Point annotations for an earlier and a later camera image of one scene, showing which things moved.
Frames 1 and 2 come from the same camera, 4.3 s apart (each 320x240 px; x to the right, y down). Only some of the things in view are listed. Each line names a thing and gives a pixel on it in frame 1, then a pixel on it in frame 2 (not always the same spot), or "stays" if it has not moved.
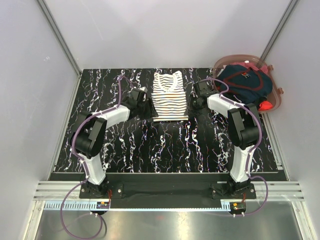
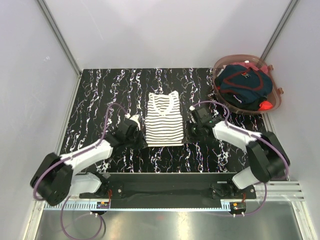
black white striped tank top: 169,97 → 164,126
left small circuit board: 101,205 stays
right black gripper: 193,97 → 195,123
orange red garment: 265,105 stays
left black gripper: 151,112 → 142,143
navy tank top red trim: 246,85 stays
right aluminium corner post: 279,28 stays
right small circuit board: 237,207 stays
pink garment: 251,65 stays
